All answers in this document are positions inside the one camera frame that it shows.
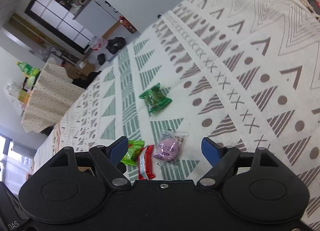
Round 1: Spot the dark green snack packet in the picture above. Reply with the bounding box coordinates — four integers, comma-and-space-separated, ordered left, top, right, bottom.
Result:
139, 83, 172, 114

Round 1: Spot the green soda bottle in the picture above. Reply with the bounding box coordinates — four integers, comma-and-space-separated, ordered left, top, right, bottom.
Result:
16, 61, 40, 77

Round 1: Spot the red blue striped snack packet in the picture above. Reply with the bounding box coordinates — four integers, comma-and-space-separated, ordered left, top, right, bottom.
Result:
137, 145, 156, 180

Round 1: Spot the pile of black shoes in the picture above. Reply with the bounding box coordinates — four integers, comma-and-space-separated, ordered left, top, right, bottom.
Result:
106, 37, 126, 55

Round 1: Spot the purple round cake packet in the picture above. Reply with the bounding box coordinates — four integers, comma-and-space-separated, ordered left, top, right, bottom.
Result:
152, 129, 189, 167

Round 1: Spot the white kitchen cabinet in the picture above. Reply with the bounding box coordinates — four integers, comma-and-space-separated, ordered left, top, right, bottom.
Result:
25, 0, 120, 54

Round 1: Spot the light green snack packet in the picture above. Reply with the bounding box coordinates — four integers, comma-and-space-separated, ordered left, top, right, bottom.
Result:
121, 140, 145, 166

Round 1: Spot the table with dotted cloth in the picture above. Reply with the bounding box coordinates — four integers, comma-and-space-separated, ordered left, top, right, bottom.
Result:
21, 62, 85, 133

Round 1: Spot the patterned bed blanket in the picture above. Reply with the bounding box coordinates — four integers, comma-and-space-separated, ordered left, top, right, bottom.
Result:
33, 0, 319, 230

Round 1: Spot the red bottle pack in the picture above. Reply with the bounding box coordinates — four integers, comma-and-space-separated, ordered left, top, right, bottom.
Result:
89, 37, 107, 51

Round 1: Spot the black slipper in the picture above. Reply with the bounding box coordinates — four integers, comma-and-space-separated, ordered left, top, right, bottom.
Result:
97, 53, 106, 65

